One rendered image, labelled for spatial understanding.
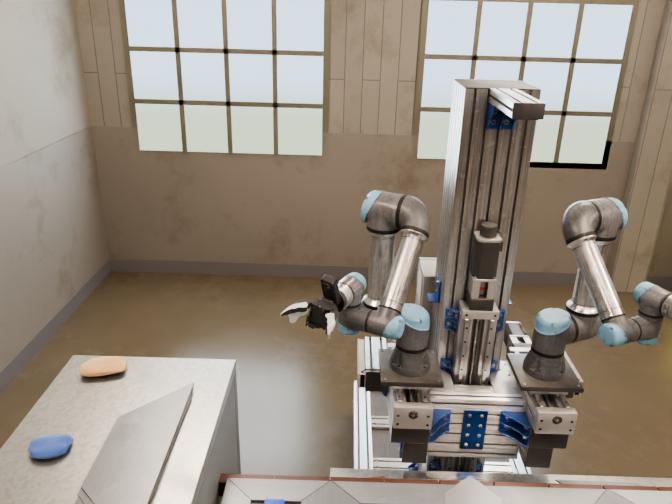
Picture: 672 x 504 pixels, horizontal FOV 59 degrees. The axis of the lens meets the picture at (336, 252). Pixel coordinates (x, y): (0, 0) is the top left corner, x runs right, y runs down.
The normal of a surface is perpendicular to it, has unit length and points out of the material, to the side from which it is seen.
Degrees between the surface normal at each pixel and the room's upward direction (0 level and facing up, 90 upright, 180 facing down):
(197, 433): 0
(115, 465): 0
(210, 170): 90
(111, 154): 90
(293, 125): 90
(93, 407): 0
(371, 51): 90
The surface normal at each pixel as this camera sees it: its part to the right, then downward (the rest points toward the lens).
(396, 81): -0.03, 0.38
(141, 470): 0.03, -0.92
